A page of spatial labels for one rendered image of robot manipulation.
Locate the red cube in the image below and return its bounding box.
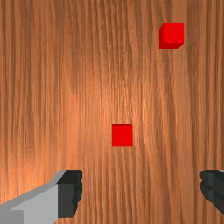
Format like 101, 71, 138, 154
111, 123, 134, 148
158, 22, 185, 50

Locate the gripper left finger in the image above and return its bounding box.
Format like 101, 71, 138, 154
0, 169, 83, 224

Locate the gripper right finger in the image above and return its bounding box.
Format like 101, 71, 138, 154
199, 169, 224, 217

